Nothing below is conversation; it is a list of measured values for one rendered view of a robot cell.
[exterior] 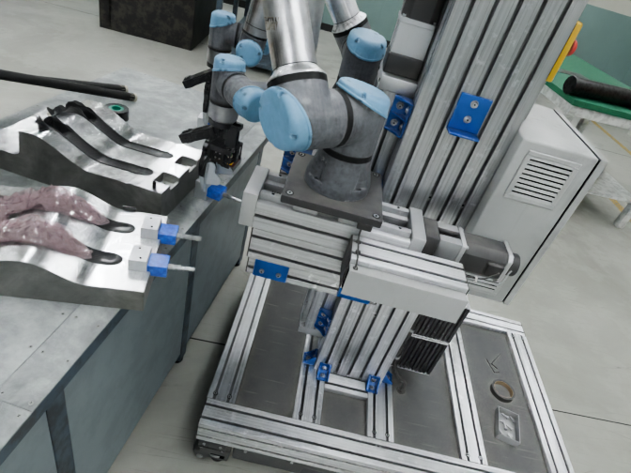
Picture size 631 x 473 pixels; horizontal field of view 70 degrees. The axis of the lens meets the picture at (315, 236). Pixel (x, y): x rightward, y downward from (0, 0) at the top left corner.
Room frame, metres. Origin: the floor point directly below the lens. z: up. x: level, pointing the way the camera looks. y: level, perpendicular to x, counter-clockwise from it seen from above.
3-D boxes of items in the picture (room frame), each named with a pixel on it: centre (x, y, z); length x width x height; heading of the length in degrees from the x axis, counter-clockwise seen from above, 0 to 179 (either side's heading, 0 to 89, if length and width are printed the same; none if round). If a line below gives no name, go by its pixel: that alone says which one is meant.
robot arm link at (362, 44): (1.43, 0.02, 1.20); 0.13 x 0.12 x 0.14; 12
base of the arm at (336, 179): (0.93, -0.01, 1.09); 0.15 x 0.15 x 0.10
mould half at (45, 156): (1.03, 0.63, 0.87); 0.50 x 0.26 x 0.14; 87
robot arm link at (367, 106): (0.92, 0.00, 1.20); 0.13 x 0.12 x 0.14; 134
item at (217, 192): (1.06, 0.29, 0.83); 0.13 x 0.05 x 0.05; 81
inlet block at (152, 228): (0.80, 0.32, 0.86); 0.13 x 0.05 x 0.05; 104
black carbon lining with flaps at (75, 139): (1.02, 0.62, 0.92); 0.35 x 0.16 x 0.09; 87
